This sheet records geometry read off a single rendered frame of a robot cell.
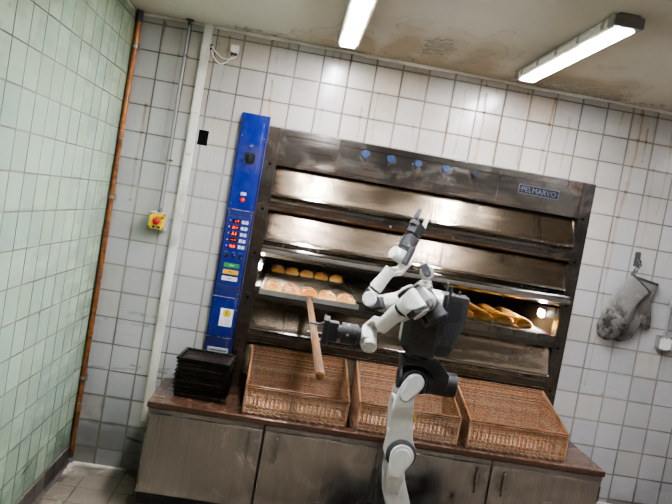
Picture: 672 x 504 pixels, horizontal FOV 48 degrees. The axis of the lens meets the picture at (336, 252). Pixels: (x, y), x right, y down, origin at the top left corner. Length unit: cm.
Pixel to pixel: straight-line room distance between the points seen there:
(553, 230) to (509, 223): 27
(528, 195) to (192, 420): 229
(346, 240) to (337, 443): 116
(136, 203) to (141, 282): 45
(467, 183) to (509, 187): 25
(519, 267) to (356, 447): 145
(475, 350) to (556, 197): 102
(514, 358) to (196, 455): 192
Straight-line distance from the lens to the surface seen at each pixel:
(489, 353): 460
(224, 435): 402
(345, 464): 406
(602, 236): 473
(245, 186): 434
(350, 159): 440
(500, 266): 454
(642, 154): 483
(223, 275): 437
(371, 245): 439
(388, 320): 310
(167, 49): 450
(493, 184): 453
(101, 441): 471
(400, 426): 363
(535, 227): 459
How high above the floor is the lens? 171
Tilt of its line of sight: 3 degrees down
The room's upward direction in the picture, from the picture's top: 10 degrees clockwise
